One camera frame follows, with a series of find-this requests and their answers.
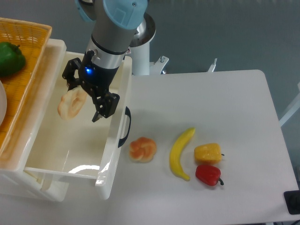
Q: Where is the orange twisted donut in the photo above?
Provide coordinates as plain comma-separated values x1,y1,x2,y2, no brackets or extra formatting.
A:
129,137,157,163

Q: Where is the white drawer cabinet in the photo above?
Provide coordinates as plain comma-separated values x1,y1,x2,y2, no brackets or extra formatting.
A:
0,39,68,202

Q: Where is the yellow toy banana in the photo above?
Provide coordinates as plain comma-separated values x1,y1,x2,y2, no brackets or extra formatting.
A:
169,127,195,181

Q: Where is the black device at table edge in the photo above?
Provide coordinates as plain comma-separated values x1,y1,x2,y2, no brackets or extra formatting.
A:
284,190,300,215

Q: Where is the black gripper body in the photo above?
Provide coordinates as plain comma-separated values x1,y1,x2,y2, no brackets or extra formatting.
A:
78,50,118,98

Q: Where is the black drawer handle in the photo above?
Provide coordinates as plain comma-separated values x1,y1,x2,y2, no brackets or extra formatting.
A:
118,106,132,148

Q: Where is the orange woven plastic basket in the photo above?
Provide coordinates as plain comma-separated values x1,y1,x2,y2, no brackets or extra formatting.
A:
0,18,52,155

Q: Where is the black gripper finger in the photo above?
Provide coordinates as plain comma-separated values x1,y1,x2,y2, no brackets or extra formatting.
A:
92,92,120,122
62,58,82,90

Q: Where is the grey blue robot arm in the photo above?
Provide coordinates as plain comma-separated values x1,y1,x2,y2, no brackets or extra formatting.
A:
58,0,148,122

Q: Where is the green toy bell pepper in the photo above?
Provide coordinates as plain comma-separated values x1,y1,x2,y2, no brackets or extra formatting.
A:
0,42,26,77

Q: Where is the white metal frame bracket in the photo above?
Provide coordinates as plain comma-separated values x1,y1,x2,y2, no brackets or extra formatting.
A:
279,83,300,127

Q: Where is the beige ring donut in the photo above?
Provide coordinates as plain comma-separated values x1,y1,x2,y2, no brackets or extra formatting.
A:
57,86,87,120

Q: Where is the white open upper drawer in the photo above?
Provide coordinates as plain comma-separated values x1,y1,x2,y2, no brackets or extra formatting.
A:
25,56,132,200

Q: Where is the white plate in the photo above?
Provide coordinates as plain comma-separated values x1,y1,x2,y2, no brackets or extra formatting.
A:
0,82,7,124

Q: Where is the yellow toy bell pepper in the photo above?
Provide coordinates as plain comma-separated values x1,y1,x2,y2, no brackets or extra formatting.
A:
194,143,224,165

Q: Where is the red toy bell pepper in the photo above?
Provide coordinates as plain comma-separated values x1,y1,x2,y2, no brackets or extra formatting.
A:
195,165,224,186

